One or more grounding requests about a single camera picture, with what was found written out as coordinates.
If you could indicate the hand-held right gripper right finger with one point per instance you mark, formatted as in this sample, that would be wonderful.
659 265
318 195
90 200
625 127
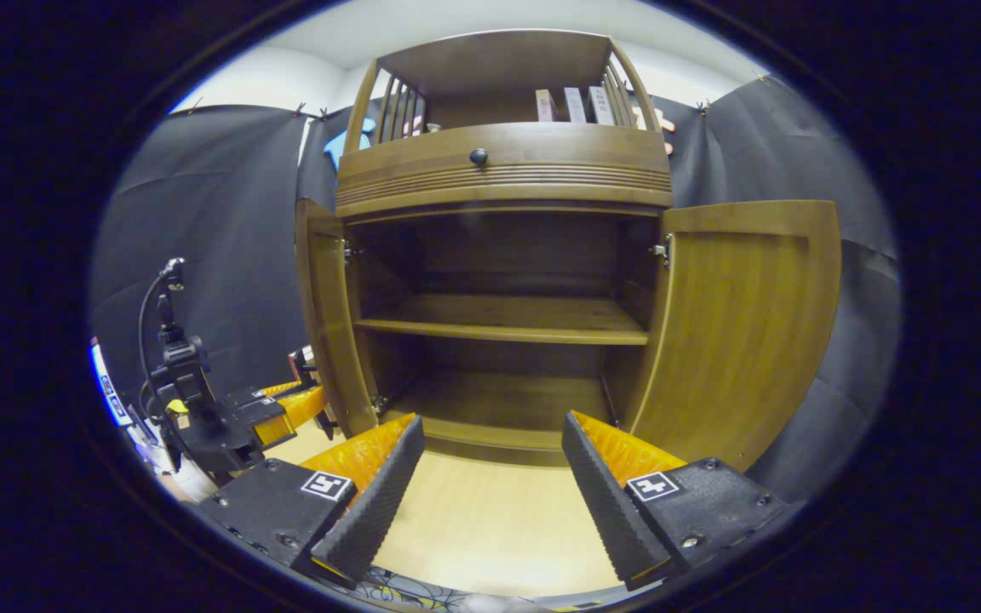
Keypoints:
610 502

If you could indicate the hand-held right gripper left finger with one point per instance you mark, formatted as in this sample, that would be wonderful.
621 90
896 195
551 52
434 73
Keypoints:
375 502

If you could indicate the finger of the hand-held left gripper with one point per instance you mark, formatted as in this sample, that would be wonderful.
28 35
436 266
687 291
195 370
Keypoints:
282 389
295 413

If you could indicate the wooden shoe cabinet door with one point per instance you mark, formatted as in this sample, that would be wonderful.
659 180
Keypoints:
329 323
737 332

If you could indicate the wooden double-door shoe cabinet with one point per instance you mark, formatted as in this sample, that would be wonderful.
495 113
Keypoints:
499 247

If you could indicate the metal door hinge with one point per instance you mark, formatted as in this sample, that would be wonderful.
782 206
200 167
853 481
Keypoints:
662 250
349 252

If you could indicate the white panel with blue squares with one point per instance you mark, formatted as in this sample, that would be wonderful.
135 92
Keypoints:
111 396

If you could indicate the black backdrop cloth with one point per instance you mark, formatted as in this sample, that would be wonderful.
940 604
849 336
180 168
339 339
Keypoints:
226 213

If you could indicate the wooden inner shelf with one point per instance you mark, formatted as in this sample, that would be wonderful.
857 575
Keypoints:
499 319

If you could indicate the black round drawer knob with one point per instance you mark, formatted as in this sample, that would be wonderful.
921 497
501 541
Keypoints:
479 157

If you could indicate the white book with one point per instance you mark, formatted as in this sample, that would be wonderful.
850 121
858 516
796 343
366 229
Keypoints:
600 105

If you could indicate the pale lilac book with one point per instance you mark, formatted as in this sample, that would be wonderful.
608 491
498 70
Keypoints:
575 105

